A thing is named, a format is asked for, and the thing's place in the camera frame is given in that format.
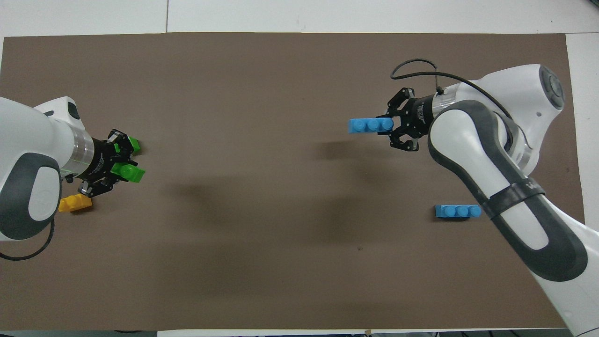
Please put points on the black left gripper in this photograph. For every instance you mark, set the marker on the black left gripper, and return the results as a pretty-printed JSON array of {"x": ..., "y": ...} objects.
[{"x": 100, "y": 161}]

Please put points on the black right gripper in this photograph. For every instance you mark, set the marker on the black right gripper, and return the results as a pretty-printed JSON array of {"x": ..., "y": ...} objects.
[{"x": 418, "y": 117}]

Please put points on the green two-stud toy block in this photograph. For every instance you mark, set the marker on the green two-stud toy block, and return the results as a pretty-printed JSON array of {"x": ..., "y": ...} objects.
[
  {"x": 135, "y": 144},
  {"x": 130, "y": 173}
]

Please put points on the blue three-stud toy block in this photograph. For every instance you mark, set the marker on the blue three-stud toy block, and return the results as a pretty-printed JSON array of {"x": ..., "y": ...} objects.
[
  {"x": 457, "y": 211},
  {"x": 369, "y": 125}
]

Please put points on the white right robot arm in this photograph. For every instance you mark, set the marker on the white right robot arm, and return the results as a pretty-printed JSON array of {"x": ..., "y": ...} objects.
[{"x": 472, "y": 154}]

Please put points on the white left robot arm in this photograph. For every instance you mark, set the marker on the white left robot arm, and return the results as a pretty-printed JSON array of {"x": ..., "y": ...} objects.
[{"x": 28, "y": 154}]

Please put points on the yellow two-stud toy block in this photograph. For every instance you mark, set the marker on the yellow two-stud toy block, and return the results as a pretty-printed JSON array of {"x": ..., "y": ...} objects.
[{"x": 75, "y": 203}]

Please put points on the brown paper table mat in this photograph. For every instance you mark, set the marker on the brown paper table mat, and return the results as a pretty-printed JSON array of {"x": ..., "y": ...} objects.
[{"x": 262, "y": 262}]

